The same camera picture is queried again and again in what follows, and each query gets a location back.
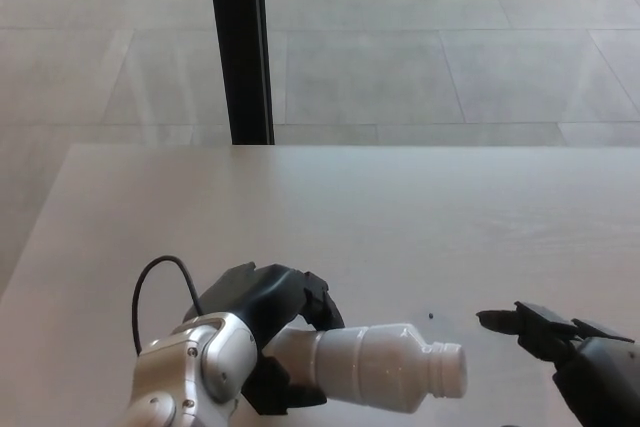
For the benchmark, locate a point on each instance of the white screw bottle cap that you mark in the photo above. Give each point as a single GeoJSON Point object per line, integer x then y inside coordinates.
{"type": "Point", "coordinates": [450, 369]}

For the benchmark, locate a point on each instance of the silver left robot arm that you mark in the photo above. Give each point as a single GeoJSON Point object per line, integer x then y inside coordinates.
{"type": "Point", "coordinates": [190, 372]}

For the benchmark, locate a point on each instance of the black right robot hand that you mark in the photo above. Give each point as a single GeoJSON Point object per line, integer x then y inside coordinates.
{"type": "Point", "coordinates": [605, 377]}

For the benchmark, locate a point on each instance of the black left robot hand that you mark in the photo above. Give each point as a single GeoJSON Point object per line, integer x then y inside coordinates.
{"type": "Point", "coordinates": [265, 297]}

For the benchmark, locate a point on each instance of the black vertical window frame post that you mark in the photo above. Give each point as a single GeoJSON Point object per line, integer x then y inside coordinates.
{"type": "Point", "coordinates": [242, 47]}

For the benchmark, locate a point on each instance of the white plastic bottle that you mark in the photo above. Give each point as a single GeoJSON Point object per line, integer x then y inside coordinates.
{"type": "Point", "coordinates": [370, 367]}

